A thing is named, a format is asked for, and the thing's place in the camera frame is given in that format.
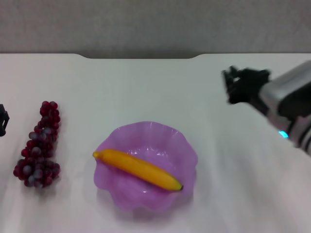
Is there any dark red grape bunch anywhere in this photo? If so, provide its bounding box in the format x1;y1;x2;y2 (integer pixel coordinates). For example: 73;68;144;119
13;100;61;189

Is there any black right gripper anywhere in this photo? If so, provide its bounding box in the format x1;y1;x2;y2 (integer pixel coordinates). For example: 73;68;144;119
221;65;272;115

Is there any yellow banana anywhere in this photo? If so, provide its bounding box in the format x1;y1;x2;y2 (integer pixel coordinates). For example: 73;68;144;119
92;148;184;193

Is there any translucent purple scalloped bowl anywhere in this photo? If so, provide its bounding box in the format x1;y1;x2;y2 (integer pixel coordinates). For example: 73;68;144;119
93;121;199;215

